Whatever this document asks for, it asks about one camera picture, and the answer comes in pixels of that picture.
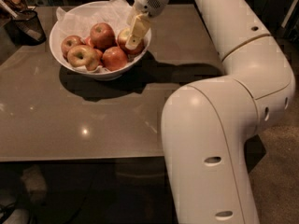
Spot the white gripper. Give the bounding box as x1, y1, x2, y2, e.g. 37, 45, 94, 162
125, 0, 169, 49

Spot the red-green apple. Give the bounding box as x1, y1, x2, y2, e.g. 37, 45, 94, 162
117, 27, 145, 55

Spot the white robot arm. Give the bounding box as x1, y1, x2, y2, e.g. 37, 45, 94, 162
161, 0, 295, 224

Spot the red apple back centre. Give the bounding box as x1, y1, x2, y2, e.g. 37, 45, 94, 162
90, 22, 115, 49

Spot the red apple front centre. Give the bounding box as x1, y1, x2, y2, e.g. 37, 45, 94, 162
102, 47, 128, 71

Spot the white bowl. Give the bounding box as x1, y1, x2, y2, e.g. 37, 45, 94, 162
49, 0, 153, 81

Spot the small hidden red apple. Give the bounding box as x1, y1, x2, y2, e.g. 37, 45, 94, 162
85, 36, 94, 48

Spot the yellow-green apple front left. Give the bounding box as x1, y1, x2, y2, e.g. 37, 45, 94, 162
67, 45, 100, 71

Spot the red apple far left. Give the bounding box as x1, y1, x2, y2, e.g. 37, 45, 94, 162
61, 35, 83, 58

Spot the white paper liner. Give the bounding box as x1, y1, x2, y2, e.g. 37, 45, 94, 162
55, 0, 149, 74

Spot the black mesh pen cup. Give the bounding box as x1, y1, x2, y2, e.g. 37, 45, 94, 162
13, 10, 47, 46

